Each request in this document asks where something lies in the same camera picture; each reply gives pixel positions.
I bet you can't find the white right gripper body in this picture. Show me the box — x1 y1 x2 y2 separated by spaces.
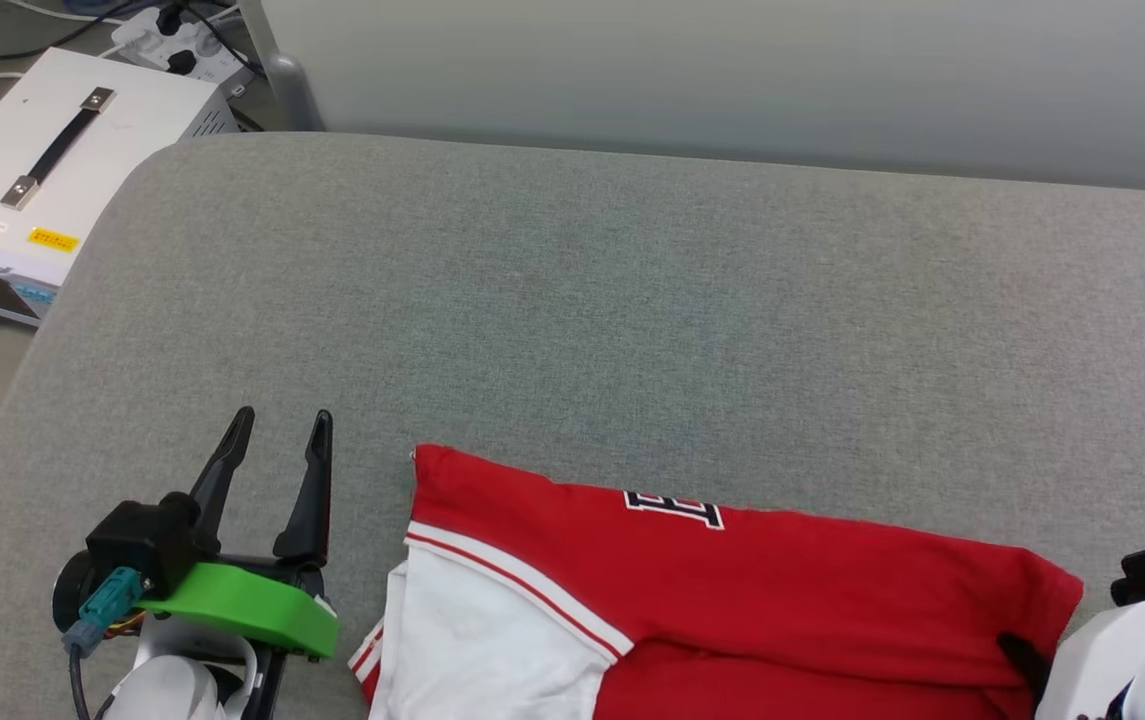
1034 598 1145 720

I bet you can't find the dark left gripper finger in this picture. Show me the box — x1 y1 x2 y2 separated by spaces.
273 409 335 567
188 405 256 557

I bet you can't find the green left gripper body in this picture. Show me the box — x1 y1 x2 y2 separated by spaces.
135 555 341 663

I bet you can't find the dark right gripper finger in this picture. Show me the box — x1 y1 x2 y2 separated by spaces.
996 631 1055 703

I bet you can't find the red white basketball jersey shirt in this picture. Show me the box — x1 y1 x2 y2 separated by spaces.
348 443 1086 720

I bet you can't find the white equipment box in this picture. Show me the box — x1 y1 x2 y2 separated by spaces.
0 47 242 330

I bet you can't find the grey fabric padded surface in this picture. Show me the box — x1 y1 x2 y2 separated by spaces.
0 131 1145 720

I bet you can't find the grey partition foot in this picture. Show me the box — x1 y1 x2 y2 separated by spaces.
265 51 327 134

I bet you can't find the white power strip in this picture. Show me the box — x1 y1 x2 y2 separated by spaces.
110 6 255 87

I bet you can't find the light grey partition panel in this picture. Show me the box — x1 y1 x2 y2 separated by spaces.
235 0 1145 197

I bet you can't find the black left cable teal connector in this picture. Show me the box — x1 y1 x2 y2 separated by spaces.
61 566 155 720

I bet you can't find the black strap handle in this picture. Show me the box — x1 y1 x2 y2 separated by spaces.
0 86 118 212

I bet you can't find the black power cable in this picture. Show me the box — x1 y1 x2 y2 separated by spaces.
157 0 268 81

